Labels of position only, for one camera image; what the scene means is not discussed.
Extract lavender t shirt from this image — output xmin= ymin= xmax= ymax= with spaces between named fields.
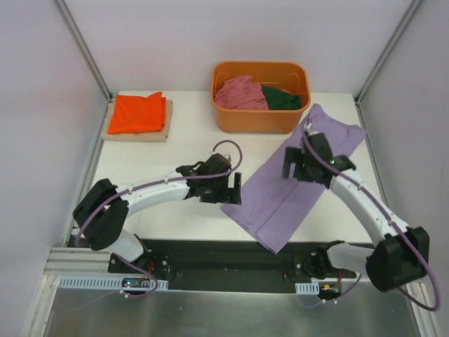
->
xmin=221 ymin=104 xmax=366 ymax=253

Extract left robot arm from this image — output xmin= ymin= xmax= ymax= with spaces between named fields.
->
xmin=73 ymin=153 xmax=241 ymax=273

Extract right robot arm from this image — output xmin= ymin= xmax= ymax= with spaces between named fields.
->
xmin=281 ymin=132 xmax=429 ymax=292

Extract dark green t shirt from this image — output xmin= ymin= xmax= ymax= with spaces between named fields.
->
xmin=262 ymin=86 xmax=301 ymax=110

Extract folded beige t shirt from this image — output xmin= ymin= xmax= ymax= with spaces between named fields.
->
xmin=100 ymin=100 xmax=173 ymax=143

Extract orange plastic bin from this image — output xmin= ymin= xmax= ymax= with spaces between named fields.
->
xmin=210 ymin=60 xmax=311 ymax=133

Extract pink t shirt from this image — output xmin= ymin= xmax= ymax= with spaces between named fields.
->
xmin=215 ymin=75 xmax=269 ymax=110

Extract folded orange t shirt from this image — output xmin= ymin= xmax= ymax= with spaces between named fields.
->
xmin=107 ymin=91 xmax=166 ymax=135

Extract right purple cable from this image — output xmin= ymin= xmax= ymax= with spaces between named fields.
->
xmin=303 ymin=131 xmax=442 ymax=312

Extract purple cable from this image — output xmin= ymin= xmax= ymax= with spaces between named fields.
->
xmin=74 ymin=140 xmax=245 ymax=312
xmin=303 ymin=131 xmax=442 ymax=312

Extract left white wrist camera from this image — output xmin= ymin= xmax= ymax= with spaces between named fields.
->
xmin=222 ymin=154 xmax=232 ymax=162

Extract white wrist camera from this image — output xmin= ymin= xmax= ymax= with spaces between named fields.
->
xmin=304 ymin=123 xmax=318 ymax=136
xmin=222 ymin=154 xmax=232 ymax=162

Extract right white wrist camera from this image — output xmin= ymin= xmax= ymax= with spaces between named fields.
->
xmin=304 ymin=123 xmax=318 ymax=136

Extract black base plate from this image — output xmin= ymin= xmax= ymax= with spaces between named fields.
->
xmin=107 ymin=239 xmax=357 ymax=293

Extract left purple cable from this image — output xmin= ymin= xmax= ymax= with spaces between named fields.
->
xmin=74 ymin=140 xmax=245 ymax=312

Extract right white cable duct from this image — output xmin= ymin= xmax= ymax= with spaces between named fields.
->
xmin=295 ymin=282 xmax=320 ymax=296

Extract white cable duct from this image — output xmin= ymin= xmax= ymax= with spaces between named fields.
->
xmin=59 ymin=276 xmax=168 ymax=291
xmin=295 ymin=282 xmax=320 ymax=296

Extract left white cable duct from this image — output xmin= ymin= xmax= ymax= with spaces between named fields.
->
xmin=59 ymin=276 xmax=168 ymax=291

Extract right aluminium frame post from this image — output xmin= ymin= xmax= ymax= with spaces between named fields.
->
xmin=354 ymin=0 xmax=425 ymax=106

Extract aluminium frame post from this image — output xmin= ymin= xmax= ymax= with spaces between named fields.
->
xmin=53 ymin=0 xmax=113 ymax=102
xmin=354 ymin=0 xmax=425 ymax=106

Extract left aluminium frame post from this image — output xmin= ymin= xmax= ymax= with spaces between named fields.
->
xmin=53 ymin=0 xmax=113 ymax=102

